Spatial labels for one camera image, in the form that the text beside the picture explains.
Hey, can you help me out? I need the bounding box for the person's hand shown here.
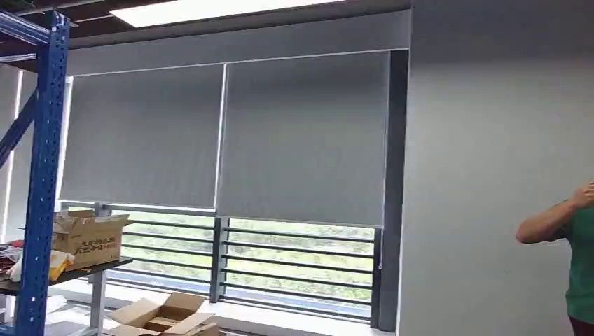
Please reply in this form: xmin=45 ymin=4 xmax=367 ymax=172
xmin=572 ymin=180 xmax=594 ymax=209

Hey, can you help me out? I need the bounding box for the standing person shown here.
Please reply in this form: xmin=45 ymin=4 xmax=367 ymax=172
xmin=515 ymin=180 xmax=594 ymax=336

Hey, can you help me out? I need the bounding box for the grey roller blind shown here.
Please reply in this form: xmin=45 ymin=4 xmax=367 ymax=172
xmin=59 ymin=64 xmax=226 ymax=211
xmin=216 ymin=50 xmax=391 ymax=229

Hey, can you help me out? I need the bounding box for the dark window railing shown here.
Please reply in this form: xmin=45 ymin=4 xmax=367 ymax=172
xmin=60 ymin=201 xmax=383 ymax=326

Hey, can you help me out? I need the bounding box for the wide ceiling light panel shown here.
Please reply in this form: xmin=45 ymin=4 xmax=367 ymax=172
xmin=109 ymin=0 xmax=347 ymax=29

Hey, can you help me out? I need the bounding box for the open flat cardboard box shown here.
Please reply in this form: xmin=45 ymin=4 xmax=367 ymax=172
xmin=104 ymin=291 xmax=222 ymax=336

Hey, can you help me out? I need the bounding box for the dark work table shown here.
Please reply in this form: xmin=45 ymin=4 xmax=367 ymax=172
xmin=0 ymin=256 xmax=134 ymax=336

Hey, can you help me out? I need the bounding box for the printed cardboard box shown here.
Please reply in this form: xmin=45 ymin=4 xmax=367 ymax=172
xmin=51 ymin=209 xmax=136 ymax=273

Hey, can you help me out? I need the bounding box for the clear plastic sheet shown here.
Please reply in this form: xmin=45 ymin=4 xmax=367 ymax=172
xmin=44 ymin=295 xmax=95 ymax=326

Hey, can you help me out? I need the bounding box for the yellow and white plastic bag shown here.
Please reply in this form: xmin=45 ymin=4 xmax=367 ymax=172
xmin=8 ymin=249 xmax=76 ymax=284

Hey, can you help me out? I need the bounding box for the blue steel rack frame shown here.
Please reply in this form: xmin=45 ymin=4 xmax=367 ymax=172
xmin=0 ymin=9 xmax=71 ymax=336

